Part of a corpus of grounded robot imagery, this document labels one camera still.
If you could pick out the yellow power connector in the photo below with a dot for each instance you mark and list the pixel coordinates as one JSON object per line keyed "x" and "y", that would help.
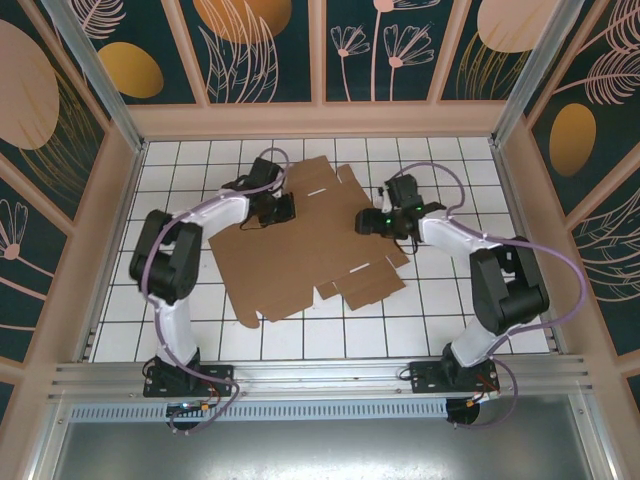
{"x": 482, "y": 398}

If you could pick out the aluminium frame post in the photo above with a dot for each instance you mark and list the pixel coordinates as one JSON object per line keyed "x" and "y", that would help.
{"x": 535, "y": 75}
{"x": 100, "y": 80}

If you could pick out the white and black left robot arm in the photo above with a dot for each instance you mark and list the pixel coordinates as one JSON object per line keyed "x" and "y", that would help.
{"x": 215, "y": 215}

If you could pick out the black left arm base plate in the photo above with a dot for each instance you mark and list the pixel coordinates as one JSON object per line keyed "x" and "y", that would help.
{"x": 220, "y": 375}

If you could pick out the aluminium table side rail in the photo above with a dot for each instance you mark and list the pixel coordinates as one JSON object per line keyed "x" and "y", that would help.
{"x": 513, "y": 200}
{"x": 129, "y": 195}

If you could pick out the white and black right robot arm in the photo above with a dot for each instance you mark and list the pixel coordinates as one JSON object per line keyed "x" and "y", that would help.
{"x": 445, "y": 240}

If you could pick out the brown cardboard box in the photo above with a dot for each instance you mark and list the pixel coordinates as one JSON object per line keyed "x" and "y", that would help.
{"x": 300, "y": 240}

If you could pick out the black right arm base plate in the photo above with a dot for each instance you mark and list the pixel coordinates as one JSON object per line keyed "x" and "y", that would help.
{"x": 425, "y": 380}

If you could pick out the small green circuit board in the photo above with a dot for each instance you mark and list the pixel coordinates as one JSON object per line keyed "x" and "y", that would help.
{"x": 190, "y": 407}

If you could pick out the grey metal sheet panel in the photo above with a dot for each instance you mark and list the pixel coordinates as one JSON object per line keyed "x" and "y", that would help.
{"x": 320, "y": 450}

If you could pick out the aluminium extrusion mounting rail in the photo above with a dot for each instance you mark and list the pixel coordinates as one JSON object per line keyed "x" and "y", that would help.
{"x": 320, "y": 372}

